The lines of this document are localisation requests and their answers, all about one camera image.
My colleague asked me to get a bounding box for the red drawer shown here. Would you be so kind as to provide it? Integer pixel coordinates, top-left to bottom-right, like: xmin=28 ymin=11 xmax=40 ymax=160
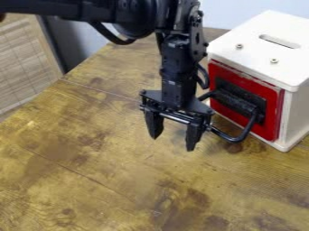
xmin=207 ymin=60 xmax=285 ymax=142

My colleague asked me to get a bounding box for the white wooden box cabinet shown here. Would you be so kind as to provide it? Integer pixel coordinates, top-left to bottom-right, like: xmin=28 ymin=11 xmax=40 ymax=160
xmin=207 ymin=10 xmax=309 ymax=152

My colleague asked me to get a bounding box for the wooden slatted panel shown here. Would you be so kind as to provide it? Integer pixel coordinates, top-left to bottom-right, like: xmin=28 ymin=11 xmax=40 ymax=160
xmin=0 ymin=14 xmax=63 ymax=115

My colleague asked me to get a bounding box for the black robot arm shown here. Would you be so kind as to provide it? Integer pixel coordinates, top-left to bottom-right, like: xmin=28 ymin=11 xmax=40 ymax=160
xmin=0 ymin=0 xmax=214 ymax=151

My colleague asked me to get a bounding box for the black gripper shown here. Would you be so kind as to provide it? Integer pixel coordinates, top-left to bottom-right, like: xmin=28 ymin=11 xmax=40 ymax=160
xmin=140 ymin=60 xmax=214 ymax=152

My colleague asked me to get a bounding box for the black metal drawer handle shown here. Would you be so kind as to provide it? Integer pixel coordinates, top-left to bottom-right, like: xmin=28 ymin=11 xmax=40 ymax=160
xmin=199 ymin=78 xmax=266 ymax=143

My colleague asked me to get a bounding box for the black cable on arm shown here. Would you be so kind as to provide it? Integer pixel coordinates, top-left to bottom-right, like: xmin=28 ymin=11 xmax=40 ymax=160
xmin=194 ymin=62 xmax=211 ymax=90

